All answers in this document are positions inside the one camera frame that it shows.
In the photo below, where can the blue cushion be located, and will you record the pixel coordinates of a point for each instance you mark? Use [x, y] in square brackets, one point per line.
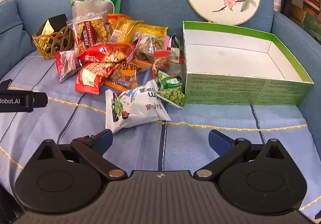
[12, 33]

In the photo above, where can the red cracker snack packet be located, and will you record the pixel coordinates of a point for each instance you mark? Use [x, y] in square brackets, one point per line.
[105, 53]

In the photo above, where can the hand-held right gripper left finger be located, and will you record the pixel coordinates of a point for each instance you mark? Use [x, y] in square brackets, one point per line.
[104, 142]

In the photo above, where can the black gold gift box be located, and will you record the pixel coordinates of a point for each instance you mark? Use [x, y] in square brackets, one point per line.
[56, 21]

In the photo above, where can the green cardboard box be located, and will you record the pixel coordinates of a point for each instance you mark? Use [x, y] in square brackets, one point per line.
[225, 88]

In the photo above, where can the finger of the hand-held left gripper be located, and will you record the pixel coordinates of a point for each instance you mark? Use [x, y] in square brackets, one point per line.
[40, 99]

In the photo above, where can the light blue striped blanket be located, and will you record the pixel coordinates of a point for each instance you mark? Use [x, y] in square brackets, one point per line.
[213, 118]

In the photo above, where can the green paper box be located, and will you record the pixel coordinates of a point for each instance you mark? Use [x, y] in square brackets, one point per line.
[311, 25]

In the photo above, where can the orange barcode snack packet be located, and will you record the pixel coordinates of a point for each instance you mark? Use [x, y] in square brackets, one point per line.
[125, 30]

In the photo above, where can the plain orange snack packet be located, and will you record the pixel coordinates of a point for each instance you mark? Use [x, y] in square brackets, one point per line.
[117, 19]

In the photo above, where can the clear brown label snack packet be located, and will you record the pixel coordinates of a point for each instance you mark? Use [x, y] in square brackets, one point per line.
[87, 33]

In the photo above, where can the green pea snack packet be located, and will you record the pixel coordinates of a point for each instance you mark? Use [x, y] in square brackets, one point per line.
[173, 96]

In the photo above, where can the white cartoon snack packet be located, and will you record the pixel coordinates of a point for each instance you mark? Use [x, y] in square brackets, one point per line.
[135, 111]

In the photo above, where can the yellow snack packet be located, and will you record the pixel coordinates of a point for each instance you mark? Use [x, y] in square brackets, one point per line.
[153, 29]

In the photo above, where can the red white label snack packet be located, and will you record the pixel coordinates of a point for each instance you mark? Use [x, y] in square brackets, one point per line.
[92, 78]

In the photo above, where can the orange fried twist snack packet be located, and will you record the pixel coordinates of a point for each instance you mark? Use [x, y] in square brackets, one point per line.
[128, 73]

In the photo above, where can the red dark picture snack packet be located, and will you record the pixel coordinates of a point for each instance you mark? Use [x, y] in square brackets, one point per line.
[66, 63]

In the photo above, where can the pink black snack packet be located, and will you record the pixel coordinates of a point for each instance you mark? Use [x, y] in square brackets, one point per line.
[173, 45]

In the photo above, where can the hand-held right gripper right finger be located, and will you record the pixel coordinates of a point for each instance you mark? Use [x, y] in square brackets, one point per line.
[218, 141]

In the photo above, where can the stack of books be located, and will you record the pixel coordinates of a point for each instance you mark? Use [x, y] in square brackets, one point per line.
[312, 3]

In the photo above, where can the pink edged clear snack packet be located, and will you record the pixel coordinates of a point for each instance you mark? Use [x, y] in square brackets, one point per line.
[148, 45]

